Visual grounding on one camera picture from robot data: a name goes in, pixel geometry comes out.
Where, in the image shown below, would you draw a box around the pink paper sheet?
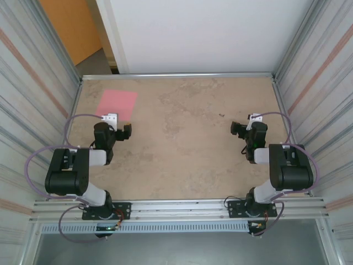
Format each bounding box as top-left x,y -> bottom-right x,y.
95,89 -> 138,122

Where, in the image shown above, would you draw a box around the corrugated translucent side panel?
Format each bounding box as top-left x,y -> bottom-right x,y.
275,0 -> 353,235
0,0 -> 83,246

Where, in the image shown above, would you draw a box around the orange door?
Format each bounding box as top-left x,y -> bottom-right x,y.
38,0 -> 103,67

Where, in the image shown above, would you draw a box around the grey metal bottom panel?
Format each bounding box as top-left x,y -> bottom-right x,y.
33,233 -> 331,265

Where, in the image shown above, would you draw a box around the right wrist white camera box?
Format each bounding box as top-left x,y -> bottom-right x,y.
245,113 -> 264,131

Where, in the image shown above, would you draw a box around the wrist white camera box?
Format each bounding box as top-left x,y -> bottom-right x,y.
100,113 -> 119,124
245,113 -> 264,131

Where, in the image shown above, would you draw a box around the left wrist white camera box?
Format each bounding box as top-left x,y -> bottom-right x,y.
100,113 -> 119,124

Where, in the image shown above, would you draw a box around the short aluminium table edge rail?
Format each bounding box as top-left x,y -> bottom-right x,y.
49,78 -> 84,202
271,76 -> 314,197

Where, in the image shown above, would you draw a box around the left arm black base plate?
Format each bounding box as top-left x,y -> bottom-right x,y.
82,202 -> 132,221

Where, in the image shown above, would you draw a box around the long aluminium table edge rail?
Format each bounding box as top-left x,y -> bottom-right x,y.
81,72 -> 277,82

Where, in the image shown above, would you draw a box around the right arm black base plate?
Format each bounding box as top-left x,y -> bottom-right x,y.
227,200 -> 277,219

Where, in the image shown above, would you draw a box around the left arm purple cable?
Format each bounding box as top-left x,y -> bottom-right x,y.
24,113 -> 111,243

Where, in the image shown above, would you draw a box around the wide aluminium mounting rail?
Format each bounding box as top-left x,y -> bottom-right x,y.
31,196 -> 330,224

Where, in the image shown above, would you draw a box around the white door frame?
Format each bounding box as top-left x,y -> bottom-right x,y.
95,0 -> 130,75

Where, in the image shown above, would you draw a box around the small circuit board with wires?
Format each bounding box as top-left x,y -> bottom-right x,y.
247,220 -> 268,230
95,224 -> 122,232

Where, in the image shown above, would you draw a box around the grey slotted cable duct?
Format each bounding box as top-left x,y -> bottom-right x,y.
40,221 -> 251,235

